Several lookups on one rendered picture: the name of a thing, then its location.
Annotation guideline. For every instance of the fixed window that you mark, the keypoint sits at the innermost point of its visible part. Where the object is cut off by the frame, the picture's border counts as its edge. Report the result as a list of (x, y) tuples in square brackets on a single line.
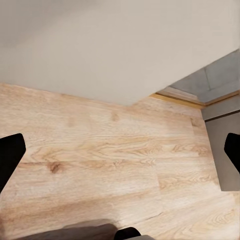
[(216, 82)]

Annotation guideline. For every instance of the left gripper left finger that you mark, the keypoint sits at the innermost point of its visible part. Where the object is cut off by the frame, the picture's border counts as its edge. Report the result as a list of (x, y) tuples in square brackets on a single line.
[(12, 150)]

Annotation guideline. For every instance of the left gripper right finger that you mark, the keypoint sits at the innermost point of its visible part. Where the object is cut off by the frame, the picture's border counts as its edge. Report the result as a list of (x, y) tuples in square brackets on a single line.
[(232, 149)]

